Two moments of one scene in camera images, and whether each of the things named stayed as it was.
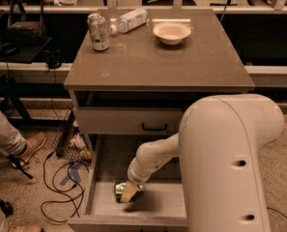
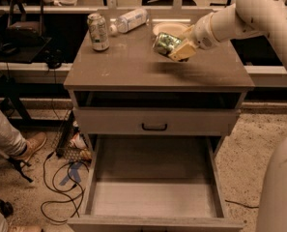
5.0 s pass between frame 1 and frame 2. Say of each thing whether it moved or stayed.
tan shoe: stayed
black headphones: stayed
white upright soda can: stayed
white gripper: moved
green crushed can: moved
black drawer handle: stayed
